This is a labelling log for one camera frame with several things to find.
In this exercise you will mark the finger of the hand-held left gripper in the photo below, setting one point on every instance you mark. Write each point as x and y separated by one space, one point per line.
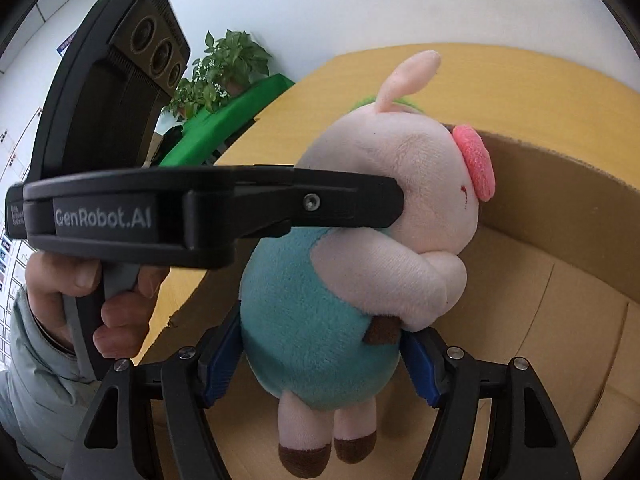
340 202

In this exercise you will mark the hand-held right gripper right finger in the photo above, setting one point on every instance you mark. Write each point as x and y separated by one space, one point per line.
423 371

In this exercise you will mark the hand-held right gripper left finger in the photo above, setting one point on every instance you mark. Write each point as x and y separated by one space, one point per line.
221 360

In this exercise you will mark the pig plush toy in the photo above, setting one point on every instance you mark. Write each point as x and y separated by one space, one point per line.
320 320

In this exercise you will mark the cardboard box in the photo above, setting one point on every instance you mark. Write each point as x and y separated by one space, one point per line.
540 300

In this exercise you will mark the person's left forearm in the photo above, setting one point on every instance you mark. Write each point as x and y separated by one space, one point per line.
35 390

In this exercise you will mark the wooden desktop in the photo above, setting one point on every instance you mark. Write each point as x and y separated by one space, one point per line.
500 85

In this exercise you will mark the person's left hand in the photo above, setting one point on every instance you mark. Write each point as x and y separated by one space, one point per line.
50 280

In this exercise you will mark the potted green plant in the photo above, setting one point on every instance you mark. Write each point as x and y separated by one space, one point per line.
225 67

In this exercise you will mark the wall photo display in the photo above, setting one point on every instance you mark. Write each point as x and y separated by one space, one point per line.
10 280

